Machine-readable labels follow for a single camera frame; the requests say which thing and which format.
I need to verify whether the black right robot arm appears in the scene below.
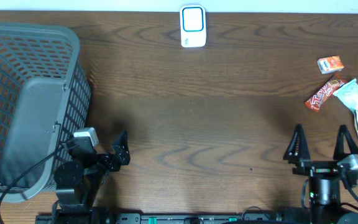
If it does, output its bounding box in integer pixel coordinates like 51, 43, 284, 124
283, 124, 358, 223

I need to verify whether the grey plastic shopping basket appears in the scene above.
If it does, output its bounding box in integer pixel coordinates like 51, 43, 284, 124
0, 22, 91, 202

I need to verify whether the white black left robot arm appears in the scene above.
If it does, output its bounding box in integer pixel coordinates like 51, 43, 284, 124
51, 128, 131, 223

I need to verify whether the white barcode scanner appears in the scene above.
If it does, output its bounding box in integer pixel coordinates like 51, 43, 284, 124
180, 5, 206, 48

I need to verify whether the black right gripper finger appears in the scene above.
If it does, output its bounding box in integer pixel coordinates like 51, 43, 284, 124
283, 124, 311, 162
333, 124, 358, 161

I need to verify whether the light blue wet wipes pack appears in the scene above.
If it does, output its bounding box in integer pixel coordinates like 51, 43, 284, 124
333, 78, 358, 112

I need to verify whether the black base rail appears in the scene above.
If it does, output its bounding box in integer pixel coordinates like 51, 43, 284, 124
35, 212, 310, 224

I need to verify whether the orange white small box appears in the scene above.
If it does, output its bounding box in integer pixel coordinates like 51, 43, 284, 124
317, 55, 344, 75

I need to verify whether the red brown candy bar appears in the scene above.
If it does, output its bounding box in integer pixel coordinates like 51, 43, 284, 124
304, 75, 347, 112

